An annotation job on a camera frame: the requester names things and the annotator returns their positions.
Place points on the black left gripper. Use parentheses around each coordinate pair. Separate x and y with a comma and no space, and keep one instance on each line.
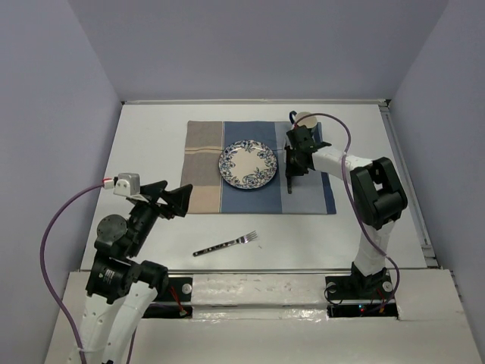
(178,199)

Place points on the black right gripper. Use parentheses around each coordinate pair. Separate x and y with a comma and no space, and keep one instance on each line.
(290,169)

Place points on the silver knife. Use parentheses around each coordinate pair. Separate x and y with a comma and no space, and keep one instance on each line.
(289,181)

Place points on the dark green mug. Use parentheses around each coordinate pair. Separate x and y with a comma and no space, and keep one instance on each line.
(308,119)

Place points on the blue white patterned plate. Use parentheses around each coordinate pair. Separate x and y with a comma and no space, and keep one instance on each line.
(247,164)

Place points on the blue beige checked cloth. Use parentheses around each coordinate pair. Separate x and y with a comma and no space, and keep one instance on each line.
(311,194)

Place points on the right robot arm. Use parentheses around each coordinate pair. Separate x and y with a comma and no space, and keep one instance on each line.
(377,199)

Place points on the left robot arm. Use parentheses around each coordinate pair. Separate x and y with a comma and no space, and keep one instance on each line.
(105,329)

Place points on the silver fork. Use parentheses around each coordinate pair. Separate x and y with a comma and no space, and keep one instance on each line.
(249,237)

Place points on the white taped front board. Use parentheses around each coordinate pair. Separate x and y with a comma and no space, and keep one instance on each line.
(234,290)

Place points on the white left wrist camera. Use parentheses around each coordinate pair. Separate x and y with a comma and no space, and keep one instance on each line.
(126,185)

